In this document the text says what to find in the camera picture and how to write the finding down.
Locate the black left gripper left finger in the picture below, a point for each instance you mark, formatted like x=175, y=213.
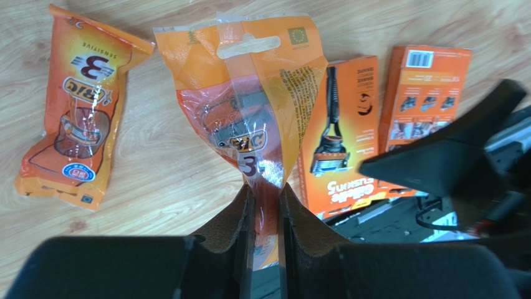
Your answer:
x=215, y=261

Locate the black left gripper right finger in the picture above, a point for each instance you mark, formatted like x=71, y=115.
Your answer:
x=317, y=262

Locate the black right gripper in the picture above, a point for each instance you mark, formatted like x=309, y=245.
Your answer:
x=483, y=157

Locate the orange Gillette cartridge box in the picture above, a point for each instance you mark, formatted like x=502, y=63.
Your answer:
x=423, y=90

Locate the orange Gillette Fusion5 razor box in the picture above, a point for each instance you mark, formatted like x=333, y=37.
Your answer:
x=343, y=132

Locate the long orange Bic razor bag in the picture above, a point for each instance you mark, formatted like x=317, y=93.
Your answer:
x=86, y=89

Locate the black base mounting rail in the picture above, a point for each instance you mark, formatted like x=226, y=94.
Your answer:
x=392, y=220

